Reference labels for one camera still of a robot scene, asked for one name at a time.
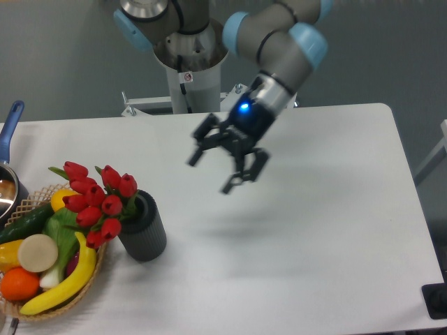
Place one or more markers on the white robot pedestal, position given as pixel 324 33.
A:
pixel 193 70

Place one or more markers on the blue handled saucepan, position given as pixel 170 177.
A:
pixel 13 192

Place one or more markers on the white metal frame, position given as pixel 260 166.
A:
pixel 432 160

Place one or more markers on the woven wicker basket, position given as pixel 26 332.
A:
pixel 11 309

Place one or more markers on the yellow banana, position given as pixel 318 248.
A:
pixel 69 286

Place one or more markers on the orange fruit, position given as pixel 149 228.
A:
pixel 19 284

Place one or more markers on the black device at table edge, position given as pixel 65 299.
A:
pixel 435 300

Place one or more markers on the beige round disc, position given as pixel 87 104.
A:
pixel 37 253

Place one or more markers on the green bok choy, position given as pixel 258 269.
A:
pixel 61 229

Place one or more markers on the yellow bell pepper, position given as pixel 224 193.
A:
pixel 9 255

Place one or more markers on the dark grey ribbed vase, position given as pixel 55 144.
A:
pixel 144 237

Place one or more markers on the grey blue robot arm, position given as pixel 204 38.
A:
pixel 281 40

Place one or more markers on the yellow squash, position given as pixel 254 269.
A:
pixel 56 200

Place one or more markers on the purple red vegetable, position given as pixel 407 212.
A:
pixel 72 264

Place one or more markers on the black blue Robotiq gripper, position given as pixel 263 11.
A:
pixel 246 124

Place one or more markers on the red tulip bouquet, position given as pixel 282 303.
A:
pixel 101 208

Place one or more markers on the green cucumber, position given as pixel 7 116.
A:
pixel 28 224

